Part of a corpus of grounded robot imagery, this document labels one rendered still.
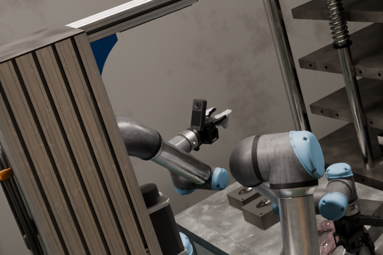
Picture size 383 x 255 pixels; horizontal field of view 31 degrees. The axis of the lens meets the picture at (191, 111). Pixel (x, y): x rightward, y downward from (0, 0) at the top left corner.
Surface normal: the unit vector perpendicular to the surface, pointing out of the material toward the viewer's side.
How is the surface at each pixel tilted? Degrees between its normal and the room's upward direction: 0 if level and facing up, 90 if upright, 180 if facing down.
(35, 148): 90
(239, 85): 90
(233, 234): 0
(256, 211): 0
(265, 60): 90
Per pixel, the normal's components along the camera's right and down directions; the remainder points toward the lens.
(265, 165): -0.40, 0.26
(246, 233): -0.28, -0.91
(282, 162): -0.45, 0.00
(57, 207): 0.43, 0.18
